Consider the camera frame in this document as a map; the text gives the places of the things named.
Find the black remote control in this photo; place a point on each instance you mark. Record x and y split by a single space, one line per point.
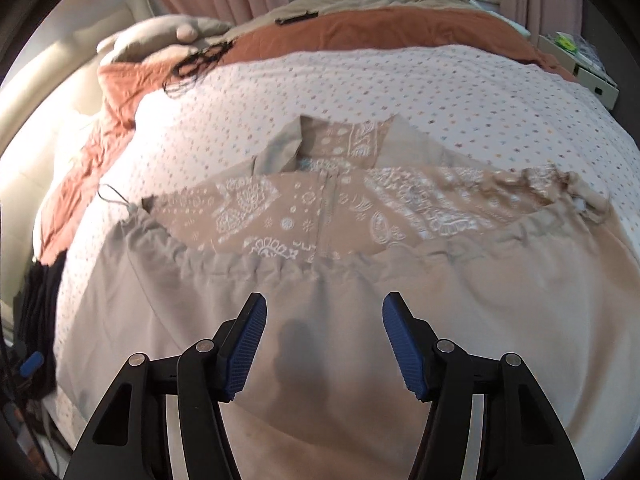
296 18

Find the white dotted quilt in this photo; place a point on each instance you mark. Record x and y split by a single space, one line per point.
504 113

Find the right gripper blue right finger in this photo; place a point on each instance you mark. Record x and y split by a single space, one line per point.
522 436

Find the grey plush toy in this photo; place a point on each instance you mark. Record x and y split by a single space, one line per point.
142 39

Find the cream padded headboard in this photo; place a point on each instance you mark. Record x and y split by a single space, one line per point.
44 104

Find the beige hooded jacket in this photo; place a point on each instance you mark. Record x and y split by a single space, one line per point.
536 263

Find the white bedside cabinet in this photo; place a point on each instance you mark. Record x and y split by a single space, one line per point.
587 74

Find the green yellow item on cabinet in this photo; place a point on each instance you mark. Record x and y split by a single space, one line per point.
565 42

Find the rust orange blanket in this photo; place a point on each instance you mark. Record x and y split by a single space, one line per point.
125 84

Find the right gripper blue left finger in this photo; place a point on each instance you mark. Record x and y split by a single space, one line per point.
126 437

